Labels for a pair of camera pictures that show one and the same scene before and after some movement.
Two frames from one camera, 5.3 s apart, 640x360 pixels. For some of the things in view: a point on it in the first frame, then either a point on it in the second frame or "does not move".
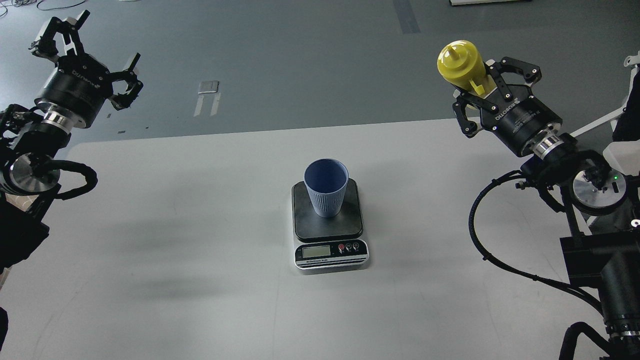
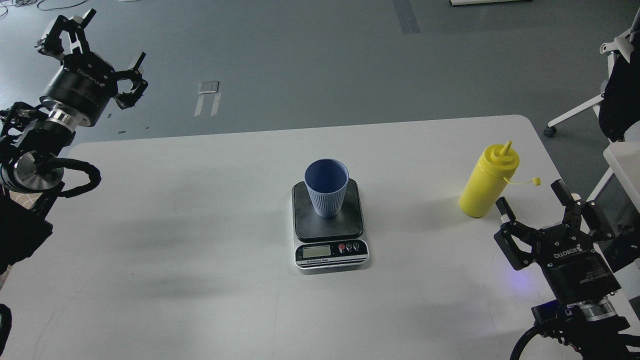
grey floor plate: [208, 86] does not move
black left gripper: [79, 83] does not move
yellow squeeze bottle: [460, 64] to [496, 165]
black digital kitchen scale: [326, 242] does not move
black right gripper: [519, 118] to [577, 272]
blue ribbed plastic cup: [327, 180] does not move
